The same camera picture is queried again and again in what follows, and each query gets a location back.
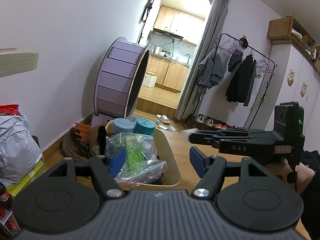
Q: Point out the red snack bag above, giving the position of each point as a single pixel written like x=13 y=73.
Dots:
x=9 y=110

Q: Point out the cream storage bin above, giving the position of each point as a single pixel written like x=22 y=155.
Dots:
x=171 y=175

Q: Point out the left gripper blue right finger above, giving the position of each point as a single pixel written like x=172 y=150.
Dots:
x=211 y=171

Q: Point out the green items zip bag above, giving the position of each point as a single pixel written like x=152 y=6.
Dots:
x=142 y=164

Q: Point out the black bottle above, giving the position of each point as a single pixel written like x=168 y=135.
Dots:
x=101 y=139

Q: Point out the grey hanging shirt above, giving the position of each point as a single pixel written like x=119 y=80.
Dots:
x=211 y=72

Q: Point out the teal round container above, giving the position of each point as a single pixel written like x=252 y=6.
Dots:
x=145 y=126

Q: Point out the grey plastic mailer bag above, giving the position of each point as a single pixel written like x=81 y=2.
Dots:
x=19 y=151

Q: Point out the white slipper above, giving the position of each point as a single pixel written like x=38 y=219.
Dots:
x=163 y=118
x=167 y=128

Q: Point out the black hanging coat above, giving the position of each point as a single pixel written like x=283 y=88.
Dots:
x=241 y=84

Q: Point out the brown cardboard box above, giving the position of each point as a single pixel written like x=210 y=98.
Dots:
x=93 y=145

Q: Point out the grey curtain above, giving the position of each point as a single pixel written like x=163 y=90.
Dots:
x=211 y=35

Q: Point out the purple cat exercise wheel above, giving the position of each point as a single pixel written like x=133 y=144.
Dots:
x=120 y=79

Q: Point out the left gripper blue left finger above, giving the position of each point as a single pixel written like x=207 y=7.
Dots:
x=104 y=169

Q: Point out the white box with yellow lid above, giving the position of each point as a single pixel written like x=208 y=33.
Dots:
x=150 y=79

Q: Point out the black clothes rack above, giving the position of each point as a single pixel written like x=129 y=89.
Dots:
x=239 y=49

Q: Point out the toothpick jar blue lid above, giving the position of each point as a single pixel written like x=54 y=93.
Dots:
x=122 y=125

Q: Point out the person's right hand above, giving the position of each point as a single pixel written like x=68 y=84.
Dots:
x=282 y=169

